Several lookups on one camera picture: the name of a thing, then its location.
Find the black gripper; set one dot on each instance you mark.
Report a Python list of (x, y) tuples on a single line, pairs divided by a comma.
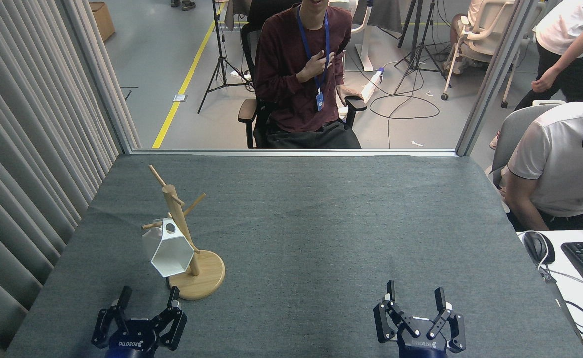
[(423, 343), (132, 340)]

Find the white hexagonal cup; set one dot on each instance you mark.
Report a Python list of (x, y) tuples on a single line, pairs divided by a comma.
[(169, 256)]

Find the wooden cup rack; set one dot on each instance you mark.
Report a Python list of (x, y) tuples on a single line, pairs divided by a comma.
[(204, 283)]

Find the person's left hand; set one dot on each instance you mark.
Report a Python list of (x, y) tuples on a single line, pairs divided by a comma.
[(350, 93)]

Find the person's hand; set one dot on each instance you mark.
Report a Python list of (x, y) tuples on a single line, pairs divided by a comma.
[(542, 80)]

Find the person's right hand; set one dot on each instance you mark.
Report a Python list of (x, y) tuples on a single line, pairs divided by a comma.
[(314, 67)]

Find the black computer mouse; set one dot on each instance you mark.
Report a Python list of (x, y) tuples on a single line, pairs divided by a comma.
[(536, 247)]

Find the grey table cloth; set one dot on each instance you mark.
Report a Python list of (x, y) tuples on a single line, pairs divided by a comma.
[(321, 223)]

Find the white desk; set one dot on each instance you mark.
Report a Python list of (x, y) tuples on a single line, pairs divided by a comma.
[(582, 303)]

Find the grey pleated curtain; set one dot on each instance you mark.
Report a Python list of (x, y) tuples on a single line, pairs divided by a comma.
[(23, 149)]

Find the grey desk chair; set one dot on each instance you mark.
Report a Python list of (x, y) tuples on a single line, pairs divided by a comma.
[(520, 129)]

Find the black office chair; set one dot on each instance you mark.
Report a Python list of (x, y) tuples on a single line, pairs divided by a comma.
[(356, 104)]

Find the metal floor socket plate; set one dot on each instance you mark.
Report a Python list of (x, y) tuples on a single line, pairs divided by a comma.
[(179, 98)]

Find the black tripod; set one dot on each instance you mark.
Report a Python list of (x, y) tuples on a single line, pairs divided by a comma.
[(218, 44), (423, 54)]

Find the white stand on wheels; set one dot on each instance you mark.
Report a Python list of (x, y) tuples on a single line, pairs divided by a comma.
[(363, 49)]

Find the cardboard box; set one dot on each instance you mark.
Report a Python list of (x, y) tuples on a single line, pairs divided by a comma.
[(103, 20)]

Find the white office chair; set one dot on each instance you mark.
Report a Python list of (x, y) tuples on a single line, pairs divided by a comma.
[(490, 22)]

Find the person's shoes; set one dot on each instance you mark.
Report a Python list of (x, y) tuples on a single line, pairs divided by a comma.
[(184, 5)]

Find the silver frame post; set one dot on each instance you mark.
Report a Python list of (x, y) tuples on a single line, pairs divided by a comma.
[(103, 79), (495, 74)]

